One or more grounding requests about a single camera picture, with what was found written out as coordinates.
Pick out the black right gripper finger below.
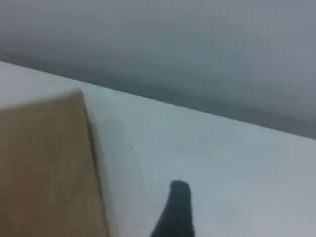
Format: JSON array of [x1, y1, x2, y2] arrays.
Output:
[[149, 180, 196, 237]]

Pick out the brown jute tote bag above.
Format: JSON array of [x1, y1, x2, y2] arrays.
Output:
[[0, 89, 111, 237]]

